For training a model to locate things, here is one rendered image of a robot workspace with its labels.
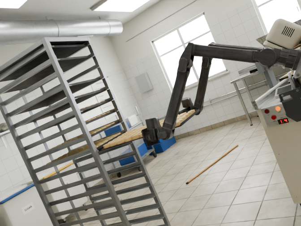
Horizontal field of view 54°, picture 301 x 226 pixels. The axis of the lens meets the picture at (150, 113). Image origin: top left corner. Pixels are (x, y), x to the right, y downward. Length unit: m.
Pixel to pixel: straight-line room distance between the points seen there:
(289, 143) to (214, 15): 4.43
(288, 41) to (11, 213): 3.55
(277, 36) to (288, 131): 0.84
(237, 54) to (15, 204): 3.37
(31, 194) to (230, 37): 4.51
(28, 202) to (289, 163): 3.14
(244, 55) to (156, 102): 5.75
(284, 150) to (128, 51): 5.54
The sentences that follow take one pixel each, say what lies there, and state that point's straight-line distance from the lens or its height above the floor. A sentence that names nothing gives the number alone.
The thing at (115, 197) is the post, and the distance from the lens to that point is 2.00.
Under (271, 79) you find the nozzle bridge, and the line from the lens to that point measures 3.05.
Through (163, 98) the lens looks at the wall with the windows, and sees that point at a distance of 7.03.
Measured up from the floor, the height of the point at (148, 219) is 0.32.
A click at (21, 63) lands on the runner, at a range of 2.21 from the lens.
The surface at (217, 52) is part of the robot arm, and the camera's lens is 1.50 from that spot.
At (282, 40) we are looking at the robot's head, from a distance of 1.61.
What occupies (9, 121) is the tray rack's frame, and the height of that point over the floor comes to 1.46.
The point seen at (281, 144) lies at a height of 0.55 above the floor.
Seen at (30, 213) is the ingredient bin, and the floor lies 0.45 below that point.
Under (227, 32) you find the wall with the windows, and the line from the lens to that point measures 6.28.
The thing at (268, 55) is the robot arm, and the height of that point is 1.19.
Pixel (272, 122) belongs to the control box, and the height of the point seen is 0.73.
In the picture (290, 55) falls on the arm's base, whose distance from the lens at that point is 1.46.
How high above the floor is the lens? 1.23
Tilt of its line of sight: 3 degrees down
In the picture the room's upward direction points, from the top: 23 degrees counter-clockwise
